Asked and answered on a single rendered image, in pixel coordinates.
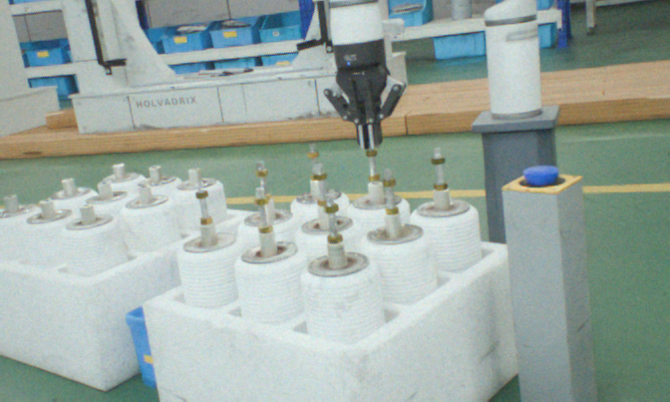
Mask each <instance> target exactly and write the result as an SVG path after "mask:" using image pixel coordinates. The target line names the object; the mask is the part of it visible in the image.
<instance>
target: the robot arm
mask: <svg viewBox="0 0 670 402"><path fill-rule="evenodd" d="M329 2H330V8H331V9H330V11H331V33H332V41H333V49H334V58H335V65H336V67H337V74H336V78H335V79H336V81H335V82H334V83H333V85H332V86H331V87H330V88H328V89H325V90H324V95H325V97H326V98H327V99H328V100H329V102H330V103H331V104H332V106H333V107H334V108H335V110H336V111H337V112H338V114H339V115H340V116H341V118H342V119H343V120H344V121H350V122H353V123H354V125H355V128H356V136H357V143H358V145H359V146H360V147H361V150H367V149H368V144H367V142H370V147H371V150H376V149H378V148H380V144H382V142H383V137H382V128H381V122H382V120H384V119H386V118H388V117H390V116H391V115H392V113H393V112H394V110H395V108H396V106H397V104H398V102H399V100H400V98H401V96H402V94H403V92H405V89H406V87H407V84H406V82H404V81H401V82H398V81H397V80H395V79H394V78H392V77H390V76H391V75H390V71H389V70H388V68H387V66H386V50H385V41H384V35H390V34H399V33H404V32H405V24H404V21H403V20H402V19H401V18H399V19H389V20H382V15H381V11H380V7H379V1H378V0H329ZM536 19H537V10H536V0H504V1H502V2H501V3H499V5H497V6H495V7H492V8H490V9H488V10H487V11H486V12H485V26H486V27H485V29H486V42H487V54H488V67H489V78H488V80H490V83H489V93H490V108H491V118H492V119H497V120H518V119H526V118H531V117H536V116H539V115H541V114H542V105H541V88H540V72H539V57H538V41H537V33H538V26H537V20H536ZM386 85H387V93H388V94H389V95H388V97H387V99H386V101H385V103H384V105H383V107H382V109H381V105H382V98H381V95H382V94H383V92H384V90H385V88H386ZM343 92H344V94H345V95H346V96H347V97H348V100H349V103H348V102H347V101H346V99H345V98H344V97H343V96H342V95H343ZM366 114H368V115H366ZM366 120H367V122H369V123H370V125H369V123H366Z"/></svg>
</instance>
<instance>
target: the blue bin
mask: <svg viewBox="0 0 670 402"><path fill-rule="evenodd" d="M126 322H127V325H128V326H129V327H130V329H131V331H132V335H133V339H134V344H135V348H136V352H137V356H138V360H139V365H140V368H141V372H142V376H143V380H144V384H145V385H146V386H148V387H151V388H154V389H157V390H158V387H157V383H158V381H156V379H157V377H156V372H155V366H154V361H153V355H152V350H151V344H150V339H149V334H148V329H147V324H146V318H145V313H144V308H143V306H140V307H138V308H135V309H133V310H131V311H129V312H127V314H126Z"/></svg>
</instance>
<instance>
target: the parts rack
mask: <svg viewBox="0 0 670 402"><path fill-rule="evenodd" d="M135 2H136V8H137V14H138V19H139V26H140V28H141V30H146V29H150V26H149V19H148V13H146V8H145V6H146V4H145V0H135ZM298 3H299V10H300V18H301V26H302V34H303V39H301V40H293V41H283V42H274V43H265V44H263V43H258V44H254V45H248V46H238V47H229V48H221V49H215V48H211V49H206V50H202V51H194V52H185V53H175V54H161V55H158V56H160V57H161V58H162V59H163V61H164V62H165V63H166V64H167V65H169V64H178V63H188V62H198V61H205V62H207V60H211V61H217V60H227V59H236V58H246V57H256V56H265V55H274V54H285V53H294V52H298V50H297V46H296V44H297V43H301V42H304V41H305V39H306V36H307V33H308V30H309V27H310V24H311V20H312V17H313V13H314V2H312V0H298ZM9 6H10V12H12V17H16V16H24V15H31V14H39V13H46V12H53V13H54V11H56V12H62V11H63V7H61V2H60V0H49V1H43V2H35V3H33V2H28V3H21V4H14V5H9ZM472 17H473V18H471V19H469V20H462V21H452V20H453V18H449V19H441V20H433V21H432V22H430V23H427V24H424V25H421V26H413V27H405V32H404V33H399V34H390V39H391V41H400V40H409V39H418V38H429V37H438V36H439V35H447V34H458V33H467V32H476V31H486V29H485V27H486V26H485V14H477V15H472ZM536 20H537V24H545V23H555V21H557V28H558V41H559V47H558V45H555V46H556V47H555V49H556V48H568V46H569V44H568V42H567V45H566V39H574V36H573V35H572V37H571V23H570V4H569V0H556V5H553V6H552V7H551V8H550V9H549V10H540V11H537V19H536ZM25 70H26V75H27V78H31V77H35V78H41V77H52V76H61V75H71V74H76V71H75V65H74V63H69V64H62V65H54V66H44V67H34V68H31V67H29V68H25Z"/></svg>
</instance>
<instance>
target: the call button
mask: <svg viewBox="0 0 670 402"><path fill-rule="evenodd" d="M558 177H559V168H556V167H553V166H535V167H530V168H527V169H526V170H524V178H525V179H526V180H527V182H528V183H529V184H531V185H548V184H552V183H554V182H555V178H558Z"/></svg>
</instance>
